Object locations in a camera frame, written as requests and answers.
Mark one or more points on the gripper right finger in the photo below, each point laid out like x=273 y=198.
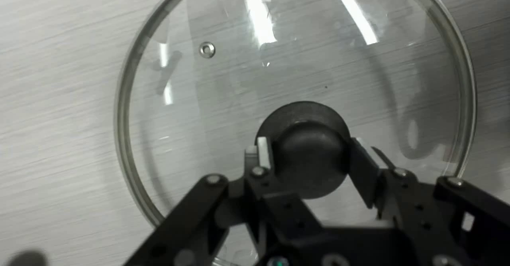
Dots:
x=418 y=210

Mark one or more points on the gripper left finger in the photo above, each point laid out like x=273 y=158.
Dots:
x=207 y=218

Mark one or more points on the glass pot lid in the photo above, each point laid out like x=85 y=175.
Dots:
x=247 y=94

